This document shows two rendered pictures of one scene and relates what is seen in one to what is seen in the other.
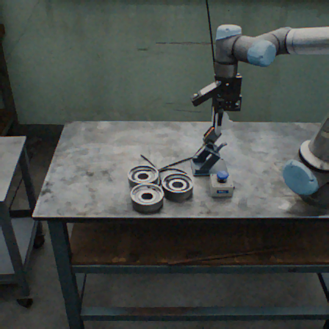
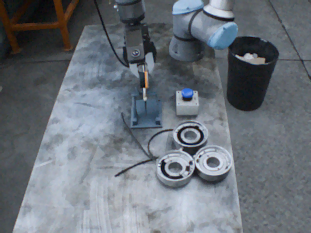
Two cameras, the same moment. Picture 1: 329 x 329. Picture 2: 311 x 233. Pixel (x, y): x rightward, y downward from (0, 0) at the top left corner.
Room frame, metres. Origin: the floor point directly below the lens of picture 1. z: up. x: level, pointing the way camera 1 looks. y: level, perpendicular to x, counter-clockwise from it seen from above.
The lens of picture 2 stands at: (1.15, 0.61, 1.56)
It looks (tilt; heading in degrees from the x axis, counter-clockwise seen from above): 45 degrees down; 275
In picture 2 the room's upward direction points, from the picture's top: 3 degrees counter-clockwise
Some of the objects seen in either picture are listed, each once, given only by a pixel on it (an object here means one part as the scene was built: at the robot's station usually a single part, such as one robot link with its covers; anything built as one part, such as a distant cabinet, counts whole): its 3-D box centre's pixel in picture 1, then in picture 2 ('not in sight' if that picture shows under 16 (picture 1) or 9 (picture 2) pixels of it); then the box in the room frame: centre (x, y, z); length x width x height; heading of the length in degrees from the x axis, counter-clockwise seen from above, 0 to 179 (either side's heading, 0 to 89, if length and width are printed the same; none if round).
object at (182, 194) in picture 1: (177, 186); (190, 137); (1.11, -0.04, 0.82); 0.10 x 0.10 x 0.04
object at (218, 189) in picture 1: (222, 185); (187, 101); (1.12, -0.20, 0.82); 0.08 x 0.07 x 0.05; 91
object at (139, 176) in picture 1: (142, 178); (175, 169); (1.15, 0.08, 0.82); 0.10 x 0.10 x 0.04
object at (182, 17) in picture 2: not in sight; (189, 16); (1.10, -0.53, 0.97); 0.13 x 0.12 x 0.14; 133
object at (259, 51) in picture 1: (257, 50); not in sight; (1.22, -0.27, 1.26); 0.11 x 0.11 x 0.08; 43
